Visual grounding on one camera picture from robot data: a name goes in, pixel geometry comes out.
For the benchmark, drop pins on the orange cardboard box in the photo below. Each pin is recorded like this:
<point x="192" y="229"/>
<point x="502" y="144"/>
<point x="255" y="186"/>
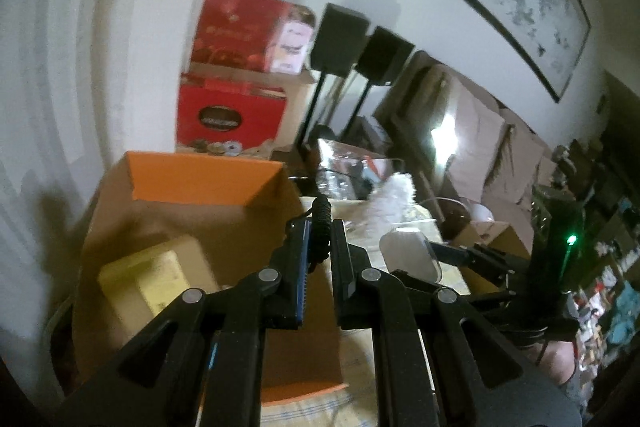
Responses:
<point x="237" y="209"/>

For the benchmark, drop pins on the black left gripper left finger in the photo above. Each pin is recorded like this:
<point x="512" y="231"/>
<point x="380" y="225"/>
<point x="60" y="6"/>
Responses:
<point x="291" y="261"/>

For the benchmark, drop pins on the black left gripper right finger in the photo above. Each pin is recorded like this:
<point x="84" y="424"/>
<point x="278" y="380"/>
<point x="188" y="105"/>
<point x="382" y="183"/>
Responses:
<point x="347" y="263"/>

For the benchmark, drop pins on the pink white tissue pack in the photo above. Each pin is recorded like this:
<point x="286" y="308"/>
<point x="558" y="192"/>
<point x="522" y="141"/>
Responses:
<point x="289" y="51"/>

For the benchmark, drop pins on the black speaker left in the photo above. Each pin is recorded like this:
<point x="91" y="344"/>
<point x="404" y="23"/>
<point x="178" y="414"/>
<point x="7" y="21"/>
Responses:
<point x="339" y="40"/>

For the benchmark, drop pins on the yellow plaid tablecloth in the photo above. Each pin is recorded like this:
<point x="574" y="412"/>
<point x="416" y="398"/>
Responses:
<point x="355" y="403"/>

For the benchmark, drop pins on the clear bag of items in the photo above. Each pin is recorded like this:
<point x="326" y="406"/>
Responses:
<point x="347" y="172"/>

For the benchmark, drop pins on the white feather duster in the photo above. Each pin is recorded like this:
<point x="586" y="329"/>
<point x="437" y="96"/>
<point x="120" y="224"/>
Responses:
<point x="388" y="204"/>

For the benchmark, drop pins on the red gift bag upper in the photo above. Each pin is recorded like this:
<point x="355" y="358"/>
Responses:
<point x="238" y="33"/>

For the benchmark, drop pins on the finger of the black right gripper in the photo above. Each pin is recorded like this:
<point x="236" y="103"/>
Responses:
<point x="461" y="256"/>

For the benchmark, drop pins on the yellow sponge block with label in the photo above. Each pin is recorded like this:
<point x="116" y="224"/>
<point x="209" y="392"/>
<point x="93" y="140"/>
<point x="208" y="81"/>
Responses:
<point x="139" y="286"/>

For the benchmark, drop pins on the brown cardboard box right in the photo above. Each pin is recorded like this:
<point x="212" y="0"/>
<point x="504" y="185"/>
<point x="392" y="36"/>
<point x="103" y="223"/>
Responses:
<point x="503" y="236"/>

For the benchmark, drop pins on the brown cushion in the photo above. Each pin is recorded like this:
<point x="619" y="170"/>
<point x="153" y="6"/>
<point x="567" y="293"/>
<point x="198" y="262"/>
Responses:
<point x="462" y="145"/>

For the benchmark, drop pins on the person right hand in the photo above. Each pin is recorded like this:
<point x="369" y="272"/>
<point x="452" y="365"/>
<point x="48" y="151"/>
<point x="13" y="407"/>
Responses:
<point x="557" y="360"/>

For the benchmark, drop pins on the red collection gift box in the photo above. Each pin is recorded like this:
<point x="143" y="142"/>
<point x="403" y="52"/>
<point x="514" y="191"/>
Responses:
<point x="225" y="117"/>

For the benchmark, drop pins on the white square case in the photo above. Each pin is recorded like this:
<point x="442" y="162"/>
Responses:
<point x="407" y="249"/>

